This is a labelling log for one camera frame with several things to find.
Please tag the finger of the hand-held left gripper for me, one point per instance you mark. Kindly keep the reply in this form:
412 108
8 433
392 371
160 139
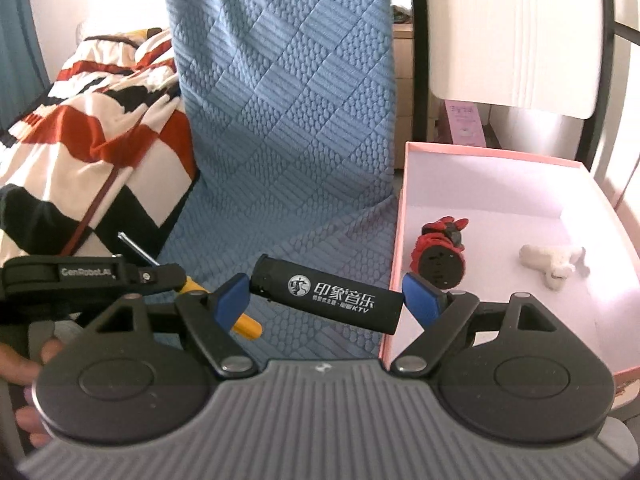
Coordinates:
160 276

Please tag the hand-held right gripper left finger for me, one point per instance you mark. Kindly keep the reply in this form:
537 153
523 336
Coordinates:
232 300

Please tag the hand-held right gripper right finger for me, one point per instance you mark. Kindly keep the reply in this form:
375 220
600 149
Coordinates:
420 302

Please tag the black lighter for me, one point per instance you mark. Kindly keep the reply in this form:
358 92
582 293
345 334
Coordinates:
325 295

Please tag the pink cardboard box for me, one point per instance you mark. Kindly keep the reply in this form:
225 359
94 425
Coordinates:
500 220

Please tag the white toy figure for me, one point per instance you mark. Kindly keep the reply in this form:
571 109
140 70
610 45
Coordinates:
547 260

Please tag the person's left hand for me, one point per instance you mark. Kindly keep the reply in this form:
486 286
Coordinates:
31 424

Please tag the red black toy figure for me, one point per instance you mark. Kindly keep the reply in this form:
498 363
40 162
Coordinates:
440 260

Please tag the striped blanket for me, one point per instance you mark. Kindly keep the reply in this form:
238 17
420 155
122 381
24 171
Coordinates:
75 125

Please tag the pink packet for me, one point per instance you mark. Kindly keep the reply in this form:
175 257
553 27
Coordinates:
465 125

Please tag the blue textured mat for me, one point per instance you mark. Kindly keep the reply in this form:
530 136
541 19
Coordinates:
290 110

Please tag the wooden nightstand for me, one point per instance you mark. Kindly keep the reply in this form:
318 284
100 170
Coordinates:
402 85

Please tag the teal curtain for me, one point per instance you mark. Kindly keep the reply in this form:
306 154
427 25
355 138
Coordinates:
20 35

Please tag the white chair black frame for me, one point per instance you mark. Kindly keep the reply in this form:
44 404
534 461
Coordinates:
500 35

